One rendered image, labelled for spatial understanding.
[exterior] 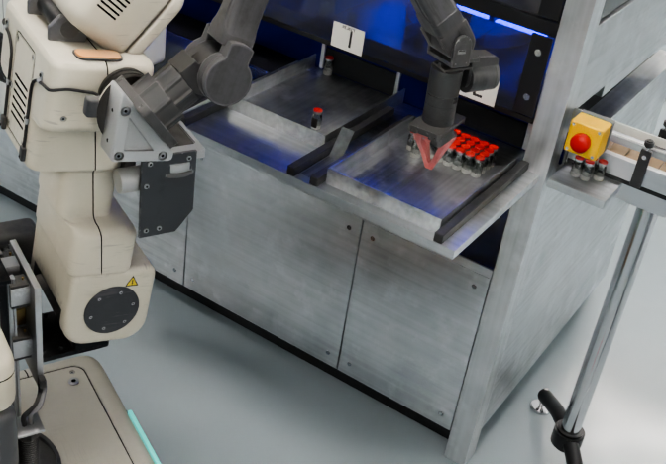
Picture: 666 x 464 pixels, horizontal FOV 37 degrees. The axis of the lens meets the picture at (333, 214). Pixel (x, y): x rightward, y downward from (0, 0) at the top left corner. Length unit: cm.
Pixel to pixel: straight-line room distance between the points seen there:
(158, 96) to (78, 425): 99
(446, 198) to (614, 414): 120
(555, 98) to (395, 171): 36
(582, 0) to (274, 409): 136
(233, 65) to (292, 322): 137
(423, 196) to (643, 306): 163
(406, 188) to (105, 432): 84
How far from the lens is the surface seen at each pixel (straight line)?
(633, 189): 225
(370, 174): 204
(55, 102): 158
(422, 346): 255
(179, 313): 303
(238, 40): 151
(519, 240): 227
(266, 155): 206
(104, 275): 181
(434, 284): 243
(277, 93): 232
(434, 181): 206
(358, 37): 230
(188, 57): 153
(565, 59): 208
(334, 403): 279
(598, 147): 211
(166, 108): 150
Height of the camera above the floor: 188
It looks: 32 degrees down
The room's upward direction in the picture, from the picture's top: 9 degrees clockwise
